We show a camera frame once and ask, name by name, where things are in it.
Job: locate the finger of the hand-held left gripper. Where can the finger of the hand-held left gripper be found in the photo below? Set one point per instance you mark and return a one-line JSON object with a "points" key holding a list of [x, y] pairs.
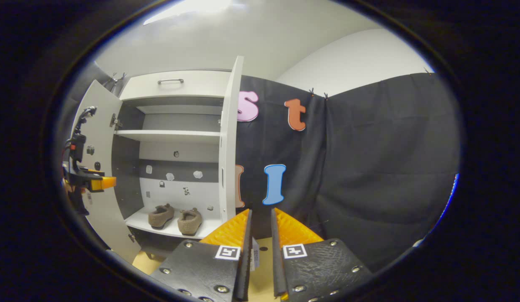
{"points": [[106, 183]]}

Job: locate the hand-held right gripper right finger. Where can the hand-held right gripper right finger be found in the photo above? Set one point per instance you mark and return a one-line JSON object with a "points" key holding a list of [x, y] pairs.
{"points": [[277, 260]]}

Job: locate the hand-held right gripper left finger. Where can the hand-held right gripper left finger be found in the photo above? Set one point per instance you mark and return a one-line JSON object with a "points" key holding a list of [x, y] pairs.
{"points": [[245, 260]]}

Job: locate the white shoe cabinet door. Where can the white shoe cabinet door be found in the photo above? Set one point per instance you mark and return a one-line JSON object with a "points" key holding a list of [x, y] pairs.
{"points": [[104, 105], [230, 126]]}

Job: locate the brown fuzzy shoe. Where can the brown fuzzy shoe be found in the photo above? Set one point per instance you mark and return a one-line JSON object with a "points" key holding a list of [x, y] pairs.
{"points": [[189, 222], [161, 216]]}

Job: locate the white shoe cabinet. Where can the white shoe cabinet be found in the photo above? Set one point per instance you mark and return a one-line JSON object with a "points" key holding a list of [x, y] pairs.
{"points": [[180, 149]]}

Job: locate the white cabinet shelf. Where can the white cabinet shelf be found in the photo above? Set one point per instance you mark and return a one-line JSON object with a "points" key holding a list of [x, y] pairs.
{"points": [[171, 136]]}

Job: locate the white cabinet drawer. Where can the white cabinet drawer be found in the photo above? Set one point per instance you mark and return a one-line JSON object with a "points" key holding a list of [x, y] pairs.
{"points": [[201, 86]]}

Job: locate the black backdrop cloth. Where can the black backdrop cloth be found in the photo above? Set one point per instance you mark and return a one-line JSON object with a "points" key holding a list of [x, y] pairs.
{"points": [[369, 167]]}

